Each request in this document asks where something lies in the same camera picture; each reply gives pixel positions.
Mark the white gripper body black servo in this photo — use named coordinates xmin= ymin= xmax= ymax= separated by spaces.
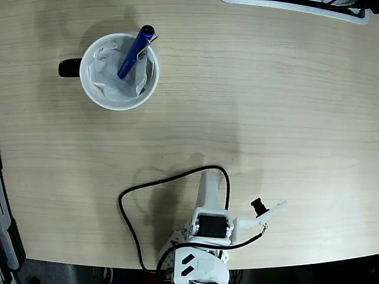
xmin=184 ymin=208 xmax=235 ymax=246

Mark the blue pen with metal clip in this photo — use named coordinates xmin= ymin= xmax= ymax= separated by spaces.
xmin=117 ymin=24 xmax=159 ymax=80

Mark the white crumpled tissue paper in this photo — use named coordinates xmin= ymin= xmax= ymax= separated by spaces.
xmin=88 ymin=37 xmax=155 ymax=101

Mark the grey black equipment case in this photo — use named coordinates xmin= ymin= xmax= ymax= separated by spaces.
xmin=0 ymin=150 xmax=27 ymax=284

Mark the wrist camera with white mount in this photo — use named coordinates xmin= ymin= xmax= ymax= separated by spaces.
xmin=232 ymin=198 xmax=288 ymax=245

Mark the black camera cable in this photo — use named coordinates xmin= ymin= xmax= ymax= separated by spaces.
xmin=118 ymin=164 xmax=269 ymax=280

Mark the white mug with black handle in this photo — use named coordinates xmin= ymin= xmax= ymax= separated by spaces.
xmin=57 ymin=32 xmax=160 ymax=112

